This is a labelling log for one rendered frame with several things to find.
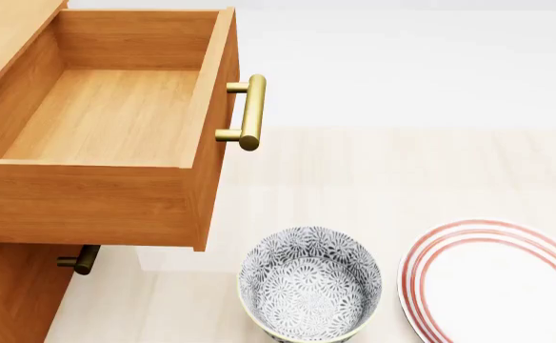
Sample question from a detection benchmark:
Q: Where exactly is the dark brass bar handle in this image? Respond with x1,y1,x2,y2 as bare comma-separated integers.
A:
56,244,102,276

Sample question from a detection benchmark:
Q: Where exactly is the brass bar drawer handle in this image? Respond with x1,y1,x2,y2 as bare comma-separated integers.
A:
214,73,268,152

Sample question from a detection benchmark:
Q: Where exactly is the wooden cabinet body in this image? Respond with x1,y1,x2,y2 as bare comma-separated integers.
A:
0,0,85,343

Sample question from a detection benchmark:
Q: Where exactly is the grey floral patterned bowl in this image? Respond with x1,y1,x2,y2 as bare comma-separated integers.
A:
236,225,384,343

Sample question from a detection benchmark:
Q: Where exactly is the white plate with red rings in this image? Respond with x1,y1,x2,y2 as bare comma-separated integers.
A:
396,218,556,343

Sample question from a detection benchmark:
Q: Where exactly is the open wooden drawer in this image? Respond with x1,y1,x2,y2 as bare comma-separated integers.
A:
0,6,241,252

